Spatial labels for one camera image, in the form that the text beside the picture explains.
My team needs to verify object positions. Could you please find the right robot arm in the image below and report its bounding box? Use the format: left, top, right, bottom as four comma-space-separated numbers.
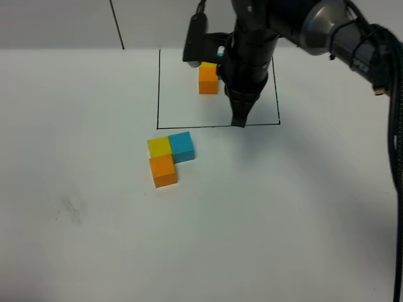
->
200, 1, 402, 127

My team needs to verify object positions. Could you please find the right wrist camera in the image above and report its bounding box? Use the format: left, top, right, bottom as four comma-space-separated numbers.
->
183, 1, 207, 68

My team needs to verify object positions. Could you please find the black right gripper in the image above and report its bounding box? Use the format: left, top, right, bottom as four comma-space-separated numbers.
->
204, 18, 279, 128

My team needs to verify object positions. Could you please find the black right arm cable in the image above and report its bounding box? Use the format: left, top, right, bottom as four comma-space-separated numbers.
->
344, 0, 403, 302

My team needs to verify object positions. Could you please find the template orange cube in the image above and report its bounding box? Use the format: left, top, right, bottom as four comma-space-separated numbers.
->
198, 67, 219, 95

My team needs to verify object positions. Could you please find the template yellow cube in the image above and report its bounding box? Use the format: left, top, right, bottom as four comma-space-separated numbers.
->
200, 62, 217, 68

